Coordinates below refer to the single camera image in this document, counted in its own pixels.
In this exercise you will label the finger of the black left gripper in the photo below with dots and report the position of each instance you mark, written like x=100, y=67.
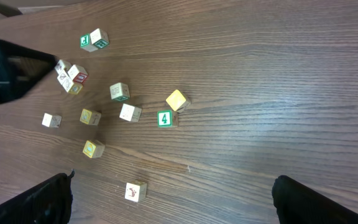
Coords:
x=21, y=68

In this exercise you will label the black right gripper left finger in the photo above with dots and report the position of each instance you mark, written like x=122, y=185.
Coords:
x=47, y=202

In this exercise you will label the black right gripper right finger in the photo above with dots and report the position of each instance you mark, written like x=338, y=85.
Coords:
x=295, y=203

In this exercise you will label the bird picture blue-sided block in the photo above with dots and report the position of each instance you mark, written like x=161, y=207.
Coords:
x=136, y=190

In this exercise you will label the green-sided number five block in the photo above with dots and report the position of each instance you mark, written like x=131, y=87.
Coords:
x=119, y=92

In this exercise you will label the small plain wooden block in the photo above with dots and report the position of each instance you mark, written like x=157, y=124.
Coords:
x=62, y=66

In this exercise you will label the teal-sided picture wooden block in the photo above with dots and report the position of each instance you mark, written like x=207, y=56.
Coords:
x=51, y=120

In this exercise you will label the yellow-sided picture wooden block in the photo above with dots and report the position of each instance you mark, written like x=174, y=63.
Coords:
x=68, y=84

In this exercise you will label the yellow number two block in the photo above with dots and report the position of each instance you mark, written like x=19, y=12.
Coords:
x=93, y=149

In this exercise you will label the red U wooden block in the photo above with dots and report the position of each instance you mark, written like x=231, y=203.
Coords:
x=78, y=74

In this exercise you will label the green letter wooden block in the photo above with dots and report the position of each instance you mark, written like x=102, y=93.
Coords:
x=85, y=43

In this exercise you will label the yellow umbrella wooden block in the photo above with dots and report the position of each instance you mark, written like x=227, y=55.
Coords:
x=90, y=117

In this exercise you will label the green R wooden block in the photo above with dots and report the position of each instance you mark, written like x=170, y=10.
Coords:
x=99, y=38

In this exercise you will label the red-sided wooden block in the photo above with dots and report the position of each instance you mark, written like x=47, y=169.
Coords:
x=130, y=113

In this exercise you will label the green number four block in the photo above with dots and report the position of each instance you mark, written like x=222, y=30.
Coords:
x=167, y=119

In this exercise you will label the yellow-top tilted wooden block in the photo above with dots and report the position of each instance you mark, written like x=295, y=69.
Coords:
x=178, y=101

